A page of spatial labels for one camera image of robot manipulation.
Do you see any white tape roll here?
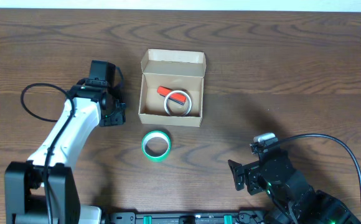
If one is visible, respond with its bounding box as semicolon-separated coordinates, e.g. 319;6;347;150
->
164;90;192;116

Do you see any green tape roll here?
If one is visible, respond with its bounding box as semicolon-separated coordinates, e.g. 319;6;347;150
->
141;131;171;162

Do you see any red black stapler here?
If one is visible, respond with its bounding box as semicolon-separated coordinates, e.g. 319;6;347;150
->
157;86;187;105

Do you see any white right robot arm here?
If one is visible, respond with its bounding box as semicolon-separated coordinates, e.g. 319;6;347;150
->
228;148;360;224

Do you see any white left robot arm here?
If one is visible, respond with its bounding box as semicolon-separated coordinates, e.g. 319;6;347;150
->
4;84;125;224

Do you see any open cardboard box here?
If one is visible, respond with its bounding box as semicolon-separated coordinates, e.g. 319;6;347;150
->
138;49;207;127

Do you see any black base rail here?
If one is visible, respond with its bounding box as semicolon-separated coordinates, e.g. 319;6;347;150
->
101;210;267;224

